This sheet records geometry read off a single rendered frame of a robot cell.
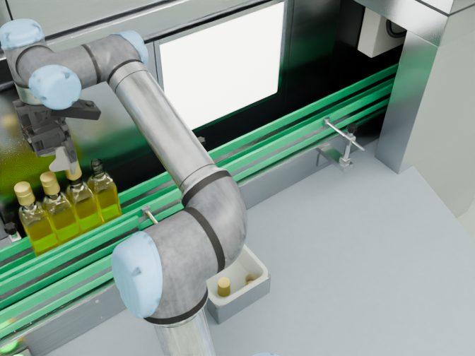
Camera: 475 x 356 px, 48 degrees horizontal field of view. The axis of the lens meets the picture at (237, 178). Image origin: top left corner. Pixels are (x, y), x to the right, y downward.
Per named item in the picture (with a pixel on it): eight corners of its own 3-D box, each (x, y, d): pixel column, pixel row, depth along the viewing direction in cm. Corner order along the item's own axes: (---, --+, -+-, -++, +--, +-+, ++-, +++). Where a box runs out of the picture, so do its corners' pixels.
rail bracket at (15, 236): (24, 241, 142) (10, 208, 133) (34, 258, 139) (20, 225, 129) (9, 248, 141) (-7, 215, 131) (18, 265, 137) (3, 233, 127)
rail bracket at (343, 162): (324, 157, 181) (333, 104, 165) (359, 186, 171) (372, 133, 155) (313, 163, 178) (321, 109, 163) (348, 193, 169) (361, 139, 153)
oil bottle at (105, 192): (117, 221, 147) (104, 165, 132) (127, 234, 144) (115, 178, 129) (99, 229, 145) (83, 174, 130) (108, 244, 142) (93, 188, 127)
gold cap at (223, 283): (232, 292, 144) (232, 283, 141) (222, 299, 143) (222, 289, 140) (225, 283, 146) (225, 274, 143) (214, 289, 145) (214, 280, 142)
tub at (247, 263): (223, 239, 159) (223, 220, 153) (271, 292, 147) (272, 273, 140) (173, 267, 152) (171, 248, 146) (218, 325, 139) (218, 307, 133)
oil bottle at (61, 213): (78, 240, 142) (61, 184, 127) (88, 254, 139) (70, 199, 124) (59, 250, 140) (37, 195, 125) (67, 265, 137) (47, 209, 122)
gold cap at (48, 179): (56, 181, 125) (51, 168, 121) (62, 191, 123) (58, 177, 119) (42, 188, 123) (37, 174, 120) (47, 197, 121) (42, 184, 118)
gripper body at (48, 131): (25, 140, 115) (8, 95, 106) (62, 126, 119) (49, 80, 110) (38, 160, 111) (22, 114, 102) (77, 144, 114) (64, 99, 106)
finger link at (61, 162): (53, 182, 119) (40, 148, 113) (78, 171, 122) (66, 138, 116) (58, 189, 117) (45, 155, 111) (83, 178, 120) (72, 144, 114)
